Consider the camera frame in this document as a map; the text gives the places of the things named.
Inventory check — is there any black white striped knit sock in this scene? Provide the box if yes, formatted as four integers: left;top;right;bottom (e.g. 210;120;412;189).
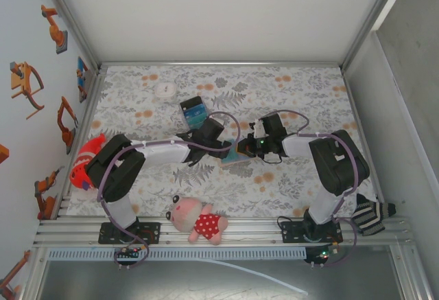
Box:
351;193;398;238

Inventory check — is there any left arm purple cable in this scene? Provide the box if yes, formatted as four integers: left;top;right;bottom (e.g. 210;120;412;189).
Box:
97;111;241;270

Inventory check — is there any thin white tube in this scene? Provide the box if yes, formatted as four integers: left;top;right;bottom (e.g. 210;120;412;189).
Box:
191;257;309;296

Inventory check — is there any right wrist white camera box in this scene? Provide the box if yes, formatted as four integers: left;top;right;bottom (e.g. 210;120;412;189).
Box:
250;120;268;139

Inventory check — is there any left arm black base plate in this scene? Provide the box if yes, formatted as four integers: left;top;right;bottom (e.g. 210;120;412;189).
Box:
98;222;162;245

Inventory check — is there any narrow aluminium frame rail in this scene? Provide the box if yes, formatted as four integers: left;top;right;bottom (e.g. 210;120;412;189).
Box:
54;68;108;218
97;60;345;70

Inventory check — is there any blue card box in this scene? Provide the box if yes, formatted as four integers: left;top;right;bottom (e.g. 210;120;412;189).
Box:
178;95;210;131

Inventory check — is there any orange claw machine wall sticker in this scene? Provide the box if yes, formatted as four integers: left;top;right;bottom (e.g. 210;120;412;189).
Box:
9;61;46;121

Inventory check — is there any red orange plush toy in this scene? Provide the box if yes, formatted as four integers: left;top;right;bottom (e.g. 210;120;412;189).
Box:
69;133;107;191

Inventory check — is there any blue orange machine wall sticker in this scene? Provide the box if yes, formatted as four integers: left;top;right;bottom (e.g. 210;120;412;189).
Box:
75;56;92;104

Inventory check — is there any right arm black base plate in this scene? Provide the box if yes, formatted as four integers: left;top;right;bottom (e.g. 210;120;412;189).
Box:
281;220;344;244

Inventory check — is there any white slotted cable duct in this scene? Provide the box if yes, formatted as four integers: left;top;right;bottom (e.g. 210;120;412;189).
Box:
47;247;308;262

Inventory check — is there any beige card holder wallet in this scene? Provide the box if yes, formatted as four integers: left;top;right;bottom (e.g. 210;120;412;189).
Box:
220;138;257;170

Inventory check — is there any aluminium frame post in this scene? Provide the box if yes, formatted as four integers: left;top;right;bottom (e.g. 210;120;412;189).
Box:
339;0;418;73
36;0;104;74

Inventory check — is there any small white square container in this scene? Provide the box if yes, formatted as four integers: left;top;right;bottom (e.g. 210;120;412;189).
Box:
153;82;178;101

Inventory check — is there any blue white print credit card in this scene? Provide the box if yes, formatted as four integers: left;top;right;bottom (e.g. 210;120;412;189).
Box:
181;106;208;122

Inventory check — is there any pink pig plush toy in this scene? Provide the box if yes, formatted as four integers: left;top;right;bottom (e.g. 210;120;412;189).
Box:
165;194;230;246

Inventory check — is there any floral patterned table mat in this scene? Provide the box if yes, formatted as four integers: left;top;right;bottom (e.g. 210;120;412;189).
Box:
67;65;378;219

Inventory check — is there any wide aluminium frame rail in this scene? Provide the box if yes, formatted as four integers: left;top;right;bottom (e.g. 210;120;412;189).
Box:
32;216;418;249

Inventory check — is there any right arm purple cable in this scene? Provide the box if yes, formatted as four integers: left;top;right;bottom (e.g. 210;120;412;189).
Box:
269;108;361;268

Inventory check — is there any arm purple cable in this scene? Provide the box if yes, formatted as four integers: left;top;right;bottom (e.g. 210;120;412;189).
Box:
269;108;361;268
97;111;241;270

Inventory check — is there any black credit card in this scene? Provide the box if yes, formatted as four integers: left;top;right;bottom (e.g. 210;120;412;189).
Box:
179;95;204;109

